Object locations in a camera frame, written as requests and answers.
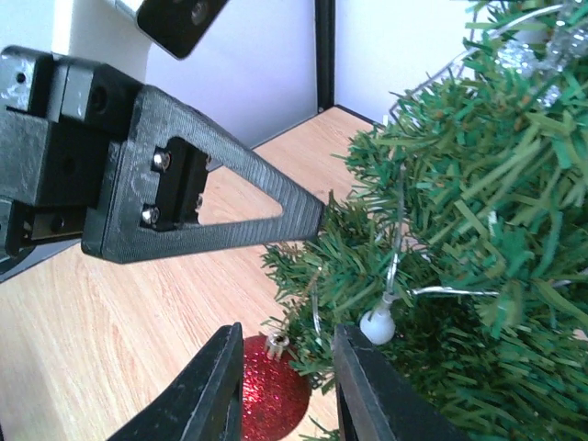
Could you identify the fairy light string white beads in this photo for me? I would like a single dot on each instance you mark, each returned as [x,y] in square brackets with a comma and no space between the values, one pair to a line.
[479,186]

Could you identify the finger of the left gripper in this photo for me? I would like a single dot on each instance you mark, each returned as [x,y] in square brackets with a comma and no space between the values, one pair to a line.
[154,181]

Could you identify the red ball ornament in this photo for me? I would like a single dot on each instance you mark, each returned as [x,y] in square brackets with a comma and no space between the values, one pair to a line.
[275,396]

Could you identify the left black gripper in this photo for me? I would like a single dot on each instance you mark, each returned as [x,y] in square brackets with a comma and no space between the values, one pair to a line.
[59,115]

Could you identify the small green christmas tree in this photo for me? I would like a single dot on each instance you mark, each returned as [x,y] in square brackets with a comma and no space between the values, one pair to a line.
[492,387]

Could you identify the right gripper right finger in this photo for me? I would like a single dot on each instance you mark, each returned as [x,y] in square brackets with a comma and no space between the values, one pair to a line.
[376,403]

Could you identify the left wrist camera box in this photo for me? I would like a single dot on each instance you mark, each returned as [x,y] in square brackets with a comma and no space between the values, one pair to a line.
[177,26]

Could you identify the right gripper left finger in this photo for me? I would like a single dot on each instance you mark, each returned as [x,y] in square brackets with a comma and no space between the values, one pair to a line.
[204,401]

